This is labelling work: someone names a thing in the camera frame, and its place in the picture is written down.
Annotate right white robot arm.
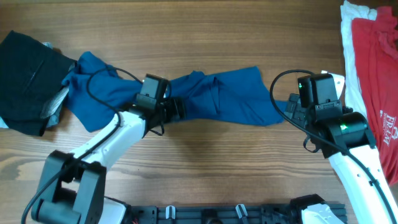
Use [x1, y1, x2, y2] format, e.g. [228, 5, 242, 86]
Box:
[283, 93, 397, 223]

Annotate right black cable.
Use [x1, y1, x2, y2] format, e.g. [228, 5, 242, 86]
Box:
[269, 68, 398, 224]

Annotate black folded garment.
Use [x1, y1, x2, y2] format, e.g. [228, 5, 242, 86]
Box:
[1, 30, 75, 136]

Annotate black cable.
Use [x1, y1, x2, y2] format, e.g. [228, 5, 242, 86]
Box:
[21, 67, 144, 224]
[269, 68, 398, 224]

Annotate blue t-shirt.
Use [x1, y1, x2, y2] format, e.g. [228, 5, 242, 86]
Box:
[62, 52, 287, 132]

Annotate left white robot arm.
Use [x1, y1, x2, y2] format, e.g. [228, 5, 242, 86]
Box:
[21, 96, 186, 223]

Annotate red t-shirt with print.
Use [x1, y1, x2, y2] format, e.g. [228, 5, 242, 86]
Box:
[351, 6, 397, 185]

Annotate white garment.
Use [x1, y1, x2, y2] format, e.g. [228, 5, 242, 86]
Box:
[340, 1, 377, 118]

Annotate grey folded garment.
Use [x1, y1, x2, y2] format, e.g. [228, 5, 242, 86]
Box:
[40, 86, 69, 128]

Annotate left black cable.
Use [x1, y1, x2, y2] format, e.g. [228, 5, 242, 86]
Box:
[21, 67, 144, 224]

